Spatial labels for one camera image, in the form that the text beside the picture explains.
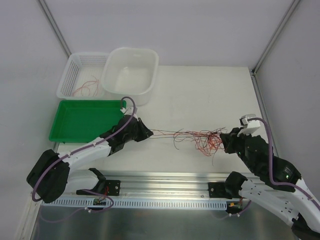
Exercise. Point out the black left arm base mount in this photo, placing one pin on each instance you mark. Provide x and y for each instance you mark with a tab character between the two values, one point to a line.
106	187

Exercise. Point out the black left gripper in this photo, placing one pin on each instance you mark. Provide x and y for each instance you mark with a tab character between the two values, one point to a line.
137	127

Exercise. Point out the left aluminium frame post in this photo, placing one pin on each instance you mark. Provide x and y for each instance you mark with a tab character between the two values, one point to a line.
54	26

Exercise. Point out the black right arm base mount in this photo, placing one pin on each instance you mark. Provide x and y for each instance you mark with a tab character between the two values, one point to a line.
218	190

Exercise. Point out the white perforated basket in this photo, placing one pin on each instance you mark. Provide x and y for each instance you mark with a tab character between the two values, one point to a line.
82	77

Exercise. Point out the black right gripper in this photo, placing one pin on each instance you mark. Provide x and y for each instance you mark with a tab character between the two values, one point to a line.
232	141

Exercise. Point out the aluminium frame post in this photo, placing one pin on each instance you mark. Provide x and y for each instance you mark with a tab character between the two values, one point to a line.
276	34
54	26

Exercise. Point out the aluminium extrusion rail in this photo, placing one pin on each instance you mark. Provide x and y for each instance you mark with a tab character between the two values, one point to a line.
146	185

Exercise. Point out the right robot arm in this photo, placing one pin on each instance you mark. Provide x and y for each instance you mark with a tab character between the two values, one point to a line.
300	209

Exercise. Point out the white slotted cable duct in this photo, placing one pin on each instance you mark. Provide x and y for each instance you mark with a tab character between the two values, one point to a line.
132	203

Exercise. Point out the green plastic tray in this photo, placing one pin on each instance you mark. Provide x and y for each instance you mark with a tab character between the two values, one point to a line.
81	121

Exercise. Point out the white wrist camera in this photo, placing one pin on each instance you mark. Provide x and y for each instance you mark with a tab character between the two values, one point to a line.
130	111
248	123

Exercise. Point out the white plastic tub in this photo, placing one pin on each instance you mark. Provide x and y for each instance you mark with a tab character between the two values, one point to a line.
130	72

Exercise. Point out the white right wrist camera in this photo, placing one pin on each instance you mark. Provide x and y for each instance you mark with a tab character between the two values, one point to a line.
248	123

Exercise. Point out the right aluminium frame post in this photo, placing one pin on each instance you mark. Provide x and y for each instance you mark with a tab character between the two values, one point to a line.
276	34

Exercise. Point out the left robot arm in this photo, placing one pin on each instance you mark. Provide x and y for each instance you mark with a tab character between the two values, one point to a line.
49	176

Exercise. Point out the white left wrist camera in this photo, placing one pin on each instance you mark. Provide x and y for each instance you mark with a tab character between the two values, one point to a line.
130	111

